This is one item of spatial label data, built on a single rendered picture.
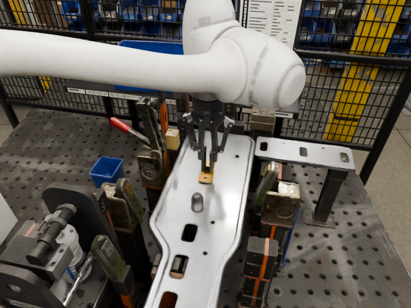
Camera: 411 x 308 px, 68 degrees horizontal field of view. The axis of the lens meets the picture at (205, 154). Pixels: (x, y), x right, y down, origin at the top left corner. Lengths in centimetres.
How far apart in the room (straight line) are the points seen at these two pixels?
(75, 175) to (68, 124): 40
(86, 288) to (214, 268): 27
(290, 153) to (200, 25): 51
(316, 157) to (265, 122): 19
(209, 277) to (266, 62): 44
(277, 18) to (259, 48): 71
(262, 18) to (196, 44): 63
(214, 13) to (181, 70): 18
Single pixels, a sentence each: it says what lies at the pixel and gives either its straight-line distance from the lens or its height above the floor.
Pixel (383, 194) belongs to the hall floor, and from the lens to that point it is 249.
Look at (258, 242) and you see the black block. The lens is 74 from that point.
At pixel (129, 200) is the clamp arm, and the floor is 106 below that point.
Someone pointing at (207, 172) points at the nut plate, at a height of 101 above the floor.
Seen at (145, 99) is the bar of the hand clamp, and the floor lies 121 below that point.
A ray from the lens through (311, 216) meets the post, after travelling 120.
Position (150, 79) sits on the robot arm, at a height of 140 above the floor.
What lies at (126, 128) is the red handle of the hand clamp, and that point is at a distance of 84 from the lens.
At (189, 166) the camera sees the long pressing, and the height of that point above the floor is 100.
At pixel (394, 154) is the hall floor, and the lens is 289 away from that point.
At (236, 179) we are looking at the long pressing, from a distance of 85.
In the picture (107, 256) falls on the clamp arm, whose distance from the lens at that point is 65.
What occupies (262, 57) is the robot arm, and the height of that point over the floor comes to 142.
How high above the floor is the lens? 160
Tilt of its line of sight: 41 degrees down
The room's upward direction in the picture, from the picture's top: straight up
